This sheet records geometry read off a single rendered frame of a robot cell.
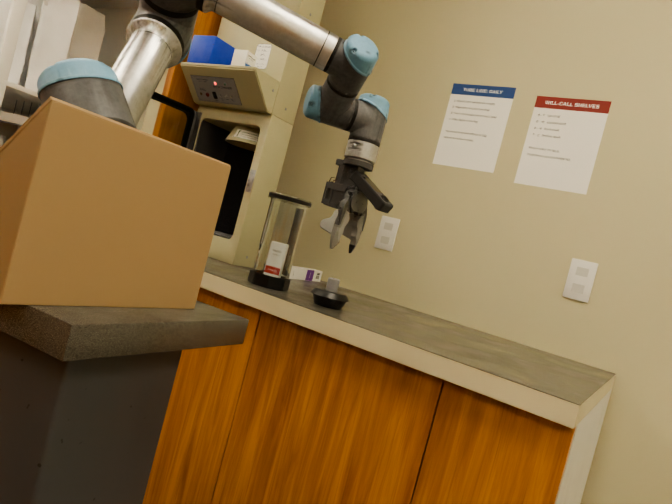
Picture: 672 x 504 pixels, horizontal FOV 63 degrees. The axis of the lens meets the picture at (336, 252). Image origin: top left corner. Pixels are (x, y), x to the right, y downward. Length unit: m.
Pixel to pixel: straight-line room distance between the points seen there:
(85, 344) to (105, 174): 0.19
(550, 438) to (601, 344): 0.71
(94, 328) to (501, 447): 0.70
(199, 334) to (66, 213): 0.24
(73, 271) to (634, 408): 1.42
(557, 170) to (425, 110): 0.49
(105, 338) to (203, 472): 0.80
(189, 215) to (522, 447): 0.67
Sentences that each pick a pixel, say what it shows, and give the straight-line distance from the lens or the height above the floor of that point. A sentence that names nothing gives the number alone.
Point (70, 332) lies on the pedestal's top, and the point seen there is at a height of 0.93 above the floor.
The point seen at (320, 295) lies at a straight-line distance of 1.24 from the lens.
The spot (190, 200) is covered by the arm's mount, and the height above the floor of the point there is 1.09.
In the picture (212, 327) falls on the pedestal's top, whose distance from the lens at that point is 0.80.
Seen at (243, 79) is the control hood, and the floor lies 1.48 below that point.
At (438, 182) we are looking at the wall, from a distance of 1.86.
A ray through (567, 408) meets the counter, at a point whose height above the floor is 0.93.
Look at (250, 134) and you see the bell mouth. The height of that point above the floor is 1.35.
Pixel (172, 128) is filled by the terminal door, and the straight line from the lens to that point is 1.87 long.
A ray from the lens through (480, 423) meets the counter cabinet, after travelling 1.05.
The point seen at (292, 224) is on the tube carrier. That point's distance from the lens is 1.32.
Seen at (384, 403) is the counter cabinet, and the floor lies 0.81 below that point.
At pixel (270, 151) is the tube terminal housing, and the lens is 1.73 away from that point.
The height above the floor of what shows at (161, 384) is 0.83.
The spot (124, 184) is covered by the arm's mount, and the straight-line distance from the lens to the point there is 0.71.
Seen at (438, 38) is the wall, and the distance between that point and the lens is 2.05.
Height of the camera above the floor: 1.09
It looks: 1 degrees down
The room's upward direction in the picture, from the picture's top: 15 degrees clockwise
